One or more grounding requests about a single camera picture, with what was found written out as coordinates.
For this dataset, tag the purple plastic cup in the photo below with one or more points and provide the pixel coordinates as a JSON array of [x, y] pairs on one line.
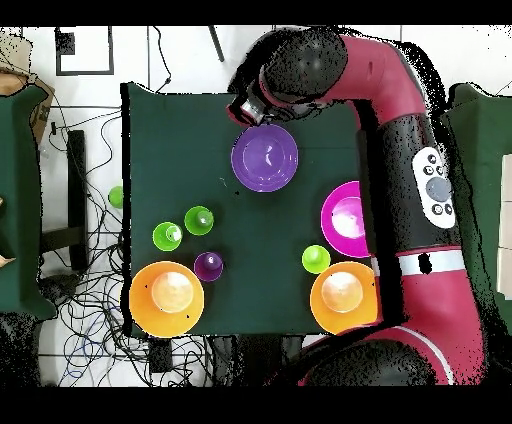
[[208, 268]]

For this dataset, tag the dark green table cloth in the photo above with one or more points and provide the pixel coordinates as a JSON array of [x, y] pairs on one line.
[[180, 160]]

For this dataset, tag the green side table cloth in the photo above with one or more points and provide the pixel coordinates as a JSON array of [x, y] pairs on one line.
[[488, 140], [20, 200]]

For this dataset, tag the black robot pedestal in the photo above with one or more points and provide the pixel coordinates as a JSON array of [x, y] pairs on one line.
[[256, 356]]

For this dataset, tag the purple plastic bowl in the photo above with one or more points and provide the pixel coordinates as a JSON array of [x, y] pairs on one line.
[[264, 158]]

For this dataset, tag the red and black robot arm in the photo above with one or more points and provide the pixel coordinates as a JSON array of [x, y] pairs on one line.
[[432, 312]]

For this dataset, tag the black floor power box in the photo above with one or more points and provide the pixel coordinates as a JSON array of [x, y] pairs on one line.
[[160, 356]]

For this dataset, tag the black stand bar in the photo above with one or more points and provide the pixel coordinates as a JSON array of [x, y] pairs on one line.
[[78, 180]]

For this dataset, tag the black square floor frame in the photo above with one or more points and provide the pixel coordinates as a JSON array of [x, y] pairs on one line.
[[84, 72]]

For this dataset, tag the brown cardboard box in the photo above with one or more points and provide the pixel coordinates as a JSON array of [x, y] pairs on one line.
[[42, 116]]

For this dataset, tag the large pink plastic bowl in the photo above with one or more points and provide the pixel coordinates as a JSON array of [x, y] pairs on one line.
[[344, 240]]

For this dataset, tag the black tripod leg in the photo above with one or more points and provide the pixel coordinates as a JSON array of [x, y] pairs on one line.
[[216, 44]]

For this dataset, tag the small green plastic bowl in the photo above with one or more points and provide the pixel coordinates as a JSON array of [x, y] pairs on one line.
[[116, 197]]

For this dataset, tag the large orange plastic bowl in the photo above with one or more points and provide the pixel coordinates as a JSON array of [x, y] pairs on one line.
[[168, 322], [340, 316]]

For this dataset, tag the green plastic cup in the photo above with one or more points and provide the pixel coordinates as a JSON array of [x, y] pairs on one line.
[[194, 224], [316, 259], [163, 240]]

